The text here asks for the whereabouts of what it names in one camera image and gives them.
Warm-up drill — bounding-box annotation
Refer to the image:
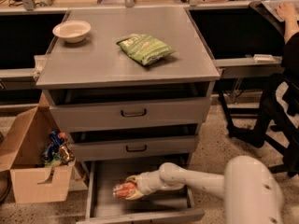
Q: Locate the grey middle drawer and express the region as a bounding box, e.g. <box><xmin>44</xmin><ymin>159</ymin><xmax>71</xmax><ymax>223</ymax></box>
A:
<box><xmin>71</xmin><ymin>135</ymin><xmax>198</xmax><ymax>161</ymax></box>

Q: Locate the black office chair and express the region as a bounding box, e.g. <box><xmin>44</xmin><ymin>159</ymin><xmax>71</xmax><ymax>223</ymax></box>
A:
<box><xmin>263</xmin><ymin>77</ymin><xmax>299</xmax><ymax>177</ymax></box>

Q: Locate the red coke can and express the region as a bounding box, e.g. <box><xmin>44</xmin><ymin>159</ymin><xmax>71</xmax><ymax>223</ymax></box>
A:
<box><xmin>113</xmin><ymin>182</ymin><xmax>136</xmax><ymax>199</ymax></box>

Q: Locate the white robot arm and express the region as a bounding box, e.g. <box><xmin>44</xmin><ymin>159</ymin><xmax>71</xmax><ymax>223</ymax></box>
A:
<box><xmin>127</xmin><ymin>156</ymin><xmax>284</xmax><ymax>224</ymax></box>

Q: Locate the blue can in box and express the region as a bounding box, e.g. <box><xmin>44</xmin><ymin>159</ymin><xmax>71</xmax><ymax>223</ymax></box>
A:
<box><xmin>41</xmin><ymin>131</ymin><xmax>64</xmax><ymax>163</ymax></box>

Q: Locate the shiny snack wrapper in box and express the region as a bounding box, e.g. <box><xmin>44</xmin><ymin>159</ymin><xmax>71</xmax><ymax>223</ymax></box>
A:
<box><xmin>58</xmin><ymin>144</ymin><xmax>75</xmax><ymax>164</ymax></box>

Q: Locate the black desk with keyboard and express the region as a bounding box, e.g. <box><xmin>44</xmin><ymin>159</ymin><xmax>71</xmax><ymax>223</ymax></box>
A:
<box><xmin>249</xmin><ymin>0</ymin><xmax>299</xmax><ymax>34</ymax></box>

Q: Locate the seated person in black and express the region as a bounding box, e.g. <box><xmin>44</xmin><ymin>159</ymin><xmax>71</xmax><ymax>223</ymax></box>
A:
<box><xmin>226</xmin><ymin>2</ymin><xmax>299</xmax><ymax>173</ymax></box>

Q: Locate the grey drawer cabinet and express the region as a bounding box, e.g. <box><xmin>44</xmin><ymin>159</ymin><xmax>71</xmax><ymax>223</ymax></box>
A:
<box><xmin>35</xmin><ymin>7</ymin><xmax>221</xmax><ymax>224</ymax></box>

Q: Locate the brown cardboard box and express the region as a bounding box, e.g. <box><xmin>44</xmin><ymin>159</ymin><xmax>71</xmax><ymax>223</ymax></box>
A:
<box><xmin>0</xmin><ymin>94</ymin><xmax>73</xmax><ymax>203</ymax></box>

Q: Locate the grey open bottom drawer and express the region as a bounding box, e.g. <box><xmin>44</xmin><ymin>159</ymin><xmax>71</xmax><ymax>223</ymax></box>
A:
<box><xmin>76</xmin><ymin>155</ymin><xmax>205</xmax><ymax>224</ymax></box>

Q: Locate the small white box on ledge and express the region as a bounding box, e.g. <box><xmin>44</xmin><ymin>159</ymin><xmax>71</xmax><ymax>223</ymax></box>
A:
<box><xmin>253</xmin><ymin>54</ymin><xmax>275</xmax><ymax>63</ymax></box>

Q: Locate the white ceramic bowl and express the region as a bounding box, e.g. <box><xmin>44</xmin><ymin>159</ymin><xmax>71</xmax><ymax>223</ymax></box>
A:
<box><xmin>52</xmin><ymin>21</ymin><xmax>91</xmax><ymax>43</ymax></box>

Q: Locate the person hand on keyboard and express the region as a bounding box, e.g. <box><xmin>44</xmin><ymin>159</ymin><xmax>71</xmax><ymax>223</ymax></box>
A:
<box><xmin>276</xmin><ymin>3</ymin><xmax>296</xmax><ymax>21</ymax></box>

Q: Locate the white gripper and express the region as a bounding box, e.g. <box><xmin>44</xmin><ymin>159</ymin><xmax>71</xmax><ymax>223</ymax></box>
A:
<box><xmin>125</xmin><ymin>171</ymin><xmax>164</xmax><ymax>201</ymax></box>

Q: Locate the grey top drawer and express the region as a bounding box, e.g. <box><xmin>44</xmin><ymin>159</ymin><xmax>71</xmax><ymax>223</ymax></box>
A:
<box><xmin>50</xmin><ymin>98</ymin><xmax>211</xmax><ymax>133</ymax></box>

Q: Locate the green chip bag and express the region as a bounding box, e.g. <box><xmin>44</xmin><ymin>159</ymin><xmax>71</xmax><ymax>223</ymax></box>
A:
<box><xmin>117</xmin><ymin>34</ymin><xmax>175</xmax><ymax>66</ymax></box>

